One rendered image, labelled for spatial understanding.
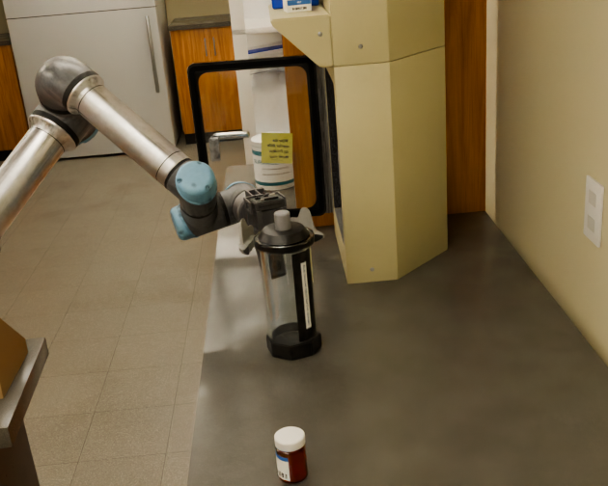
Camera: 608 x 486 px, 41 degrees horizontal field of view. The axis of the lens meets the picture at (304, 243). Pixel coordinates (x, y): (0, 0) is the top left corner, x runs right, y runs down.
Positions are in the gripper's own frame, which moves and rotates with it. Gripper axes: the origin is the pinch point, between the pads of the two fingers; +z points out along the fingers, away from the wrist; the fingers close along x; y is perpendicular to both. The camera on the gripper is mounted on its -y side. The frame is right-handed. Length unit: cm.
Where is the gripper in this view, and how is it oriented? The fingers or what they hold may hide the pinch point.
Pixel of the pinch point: (285, 248)
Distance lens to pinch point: 145.2
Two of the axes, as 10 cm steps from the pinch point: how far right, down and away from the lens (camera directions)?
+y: -1.0, -9.5, -3.0
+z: 3.0, 2.6, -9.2
